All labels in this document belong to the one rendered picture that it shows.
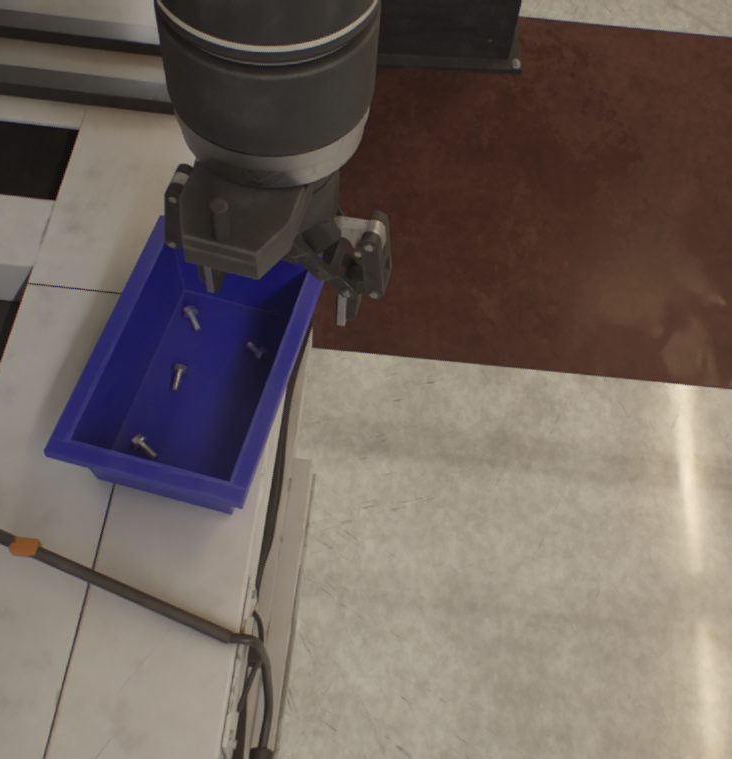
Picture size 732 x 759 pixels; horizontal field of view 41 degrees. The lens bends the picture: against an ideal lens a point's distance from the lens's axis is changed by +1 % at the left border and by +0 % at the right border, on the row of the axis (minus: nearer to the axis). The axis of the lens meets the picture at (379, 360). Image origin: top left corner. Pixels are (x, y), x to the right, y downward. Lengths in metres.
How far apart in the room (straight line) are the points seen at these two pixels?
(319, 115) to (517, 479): 1.34
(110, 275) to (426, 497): 0.93
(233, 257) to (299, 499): 0.78
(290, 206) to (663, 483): 1.40
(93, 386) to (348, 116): 0.36
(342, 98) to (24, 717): 0.50
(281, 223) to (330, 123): 0.06
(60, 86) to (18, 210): 0.15
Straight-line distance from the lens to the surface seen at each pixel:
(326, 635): 1.64
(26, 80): 1.09
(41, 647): 0.79
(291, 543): 1.23
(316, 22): 0.45
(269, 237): 0.50
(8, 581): 0.81
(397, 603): 1.66
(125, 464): 0.74
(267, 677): 0.84
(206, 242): 0.50
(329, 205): 0.58
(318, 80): 0.47
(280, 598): 1.21
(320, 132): 0.49
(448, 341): 1.88
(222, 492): 0.72
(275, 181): 0.52
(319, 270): 0.62
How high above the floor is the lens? 1.58
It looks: 59 degrees down
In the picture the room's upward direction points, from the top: 7 degrees clockwise
